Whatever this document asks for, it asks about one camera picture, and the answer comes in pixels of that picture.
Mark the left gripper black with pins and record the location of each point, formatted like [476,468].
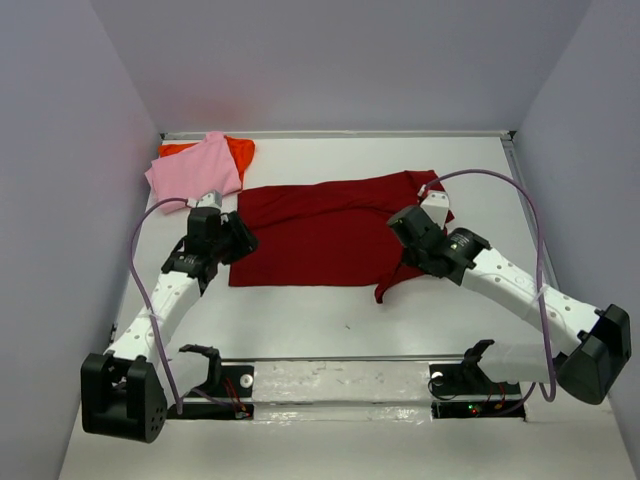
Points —
[239,235]

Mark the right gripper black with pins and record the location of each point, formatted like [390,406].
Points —
[407,225]

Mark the dark red t shirt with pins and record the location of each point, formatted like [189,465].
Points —
[328,234]

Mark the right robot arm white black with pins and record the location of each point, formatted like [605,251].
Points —
[584,348]

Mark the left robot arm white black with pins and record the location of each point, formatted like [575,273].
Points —
[128,390]

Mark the pink folded t shirt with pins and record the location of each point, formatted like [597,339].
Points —
[165,192]

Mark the orange folded t shirt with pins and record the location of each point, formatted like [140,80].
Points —
[242,152]

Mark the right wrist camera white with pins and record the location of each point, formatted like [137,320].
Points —
[436,204]

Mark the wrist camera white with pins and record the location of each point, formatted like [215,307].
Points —
[211,199]
[436,204]

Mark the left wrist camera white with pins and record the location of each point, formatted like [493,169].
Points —
[211,199]

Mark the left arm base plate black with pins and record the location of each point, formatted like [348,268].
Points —
[228,400]

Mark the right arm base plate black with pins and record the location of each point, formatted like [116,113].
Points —
[464,393]

